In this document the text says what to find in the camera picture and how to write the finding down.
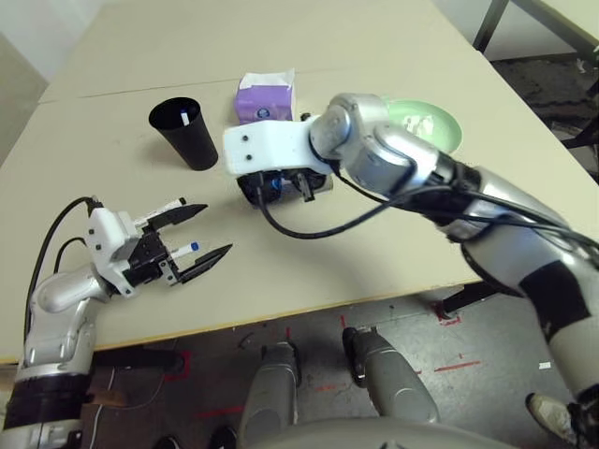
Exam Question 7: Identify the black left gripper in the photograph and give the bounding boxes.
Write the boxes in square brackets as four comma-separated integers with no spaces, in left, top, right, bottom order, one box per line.
[124,203,235,294]

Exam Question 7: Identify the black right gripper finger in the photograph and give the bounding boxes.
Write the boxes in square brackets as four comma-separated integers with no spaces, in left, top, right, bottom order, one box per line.
[297,170,316,204]

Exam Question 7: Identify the white marker with blue cap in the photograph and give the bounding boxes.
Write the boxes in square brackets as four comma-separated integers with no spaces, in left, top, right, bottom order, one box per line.
[166,240,200,258]

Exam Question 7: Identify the black sunglasses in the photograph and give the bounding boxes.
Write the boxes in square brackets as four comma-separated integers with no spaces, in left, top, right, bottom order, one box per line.
[237,173,300,207]

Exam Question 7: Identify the white tissue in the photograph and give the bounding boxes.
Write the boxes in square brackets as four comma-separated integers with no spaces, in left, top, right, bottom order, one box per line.
[402,114,434,137]

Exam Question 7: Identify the light green plate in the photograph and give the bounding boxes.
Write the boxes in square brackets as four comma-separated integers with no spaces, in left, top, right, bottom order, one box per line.
[383,95,464,154]

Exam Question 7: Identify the white marker with black cap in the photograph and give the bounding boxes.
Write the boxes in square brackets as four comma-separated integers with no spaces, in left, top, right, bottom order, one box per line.
[133,196,187,225]

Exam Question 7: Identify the black plastic cup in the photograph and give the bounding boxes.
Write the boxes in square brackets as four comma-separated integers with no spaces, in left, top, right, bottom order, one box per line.
[148,96,220,172]

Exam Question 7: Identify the purple tissue pack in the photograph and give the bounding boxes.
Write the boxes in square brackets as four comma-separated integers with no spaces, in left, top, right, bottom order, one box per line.
[233,67,298,126]

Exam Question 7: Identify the black table foot bar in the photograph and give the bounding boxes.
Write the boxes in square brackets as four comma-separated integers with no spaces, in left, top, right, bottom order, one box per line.
[442,280,497,314]
[93,348,183,373]

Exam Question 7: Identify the grey robot right leg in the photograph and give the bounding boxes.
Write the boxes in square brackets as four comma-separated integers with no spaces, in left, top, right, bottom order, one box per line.
[343,326,441,425]

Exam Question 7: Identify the black floor mat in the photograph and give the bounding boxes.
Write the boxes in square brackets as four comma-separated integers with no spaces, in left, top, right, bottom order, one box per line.
[489,53,599,183]

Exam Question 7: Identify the grey robot torso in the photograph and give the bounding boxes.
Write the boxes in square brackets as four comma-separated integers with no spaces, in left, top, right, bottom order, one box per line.
[242,418,506,449]

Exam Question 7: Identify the dirty white sneaker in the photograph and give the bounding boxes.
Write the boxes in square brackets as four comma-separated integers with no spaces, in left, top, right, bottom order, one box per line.
[526,392,584,445]

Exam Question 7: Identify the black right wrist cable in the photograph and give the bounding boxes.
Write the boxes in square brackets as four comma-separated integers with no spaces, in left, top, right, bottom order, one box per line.
[252,175,599,263]

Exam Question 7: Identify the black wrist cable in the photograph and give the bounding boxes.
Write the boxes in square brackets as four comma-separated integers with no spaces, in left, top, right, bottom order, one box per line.
[22,196,102,338]
[252,175,599,263]

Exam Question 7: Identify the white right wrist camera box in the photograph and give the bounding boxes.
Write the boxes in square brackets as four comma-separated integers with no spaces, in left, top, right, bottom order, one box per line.
[222,116,341,178]

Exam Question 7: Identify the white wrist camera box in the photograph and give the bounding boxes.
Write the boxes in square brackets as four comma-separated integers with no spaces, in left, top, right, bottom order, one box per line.
[85,207,141,297]
[222,116,341,178]

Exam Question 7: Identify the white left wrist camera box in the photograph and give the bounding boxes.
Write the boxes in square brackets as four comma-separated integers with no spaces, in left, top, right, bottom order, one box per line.
[85,207,141,297]

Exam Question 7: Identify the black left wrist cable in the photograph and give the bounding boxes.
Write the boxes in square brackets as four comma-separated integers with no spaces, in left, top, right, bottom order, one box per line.
[22,196,102,338]

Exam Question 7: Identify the neighbouring table with dark frame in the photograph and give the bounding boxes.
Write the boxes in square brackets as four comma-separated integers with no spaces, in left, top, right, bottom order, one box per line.
[472,0,599,151]

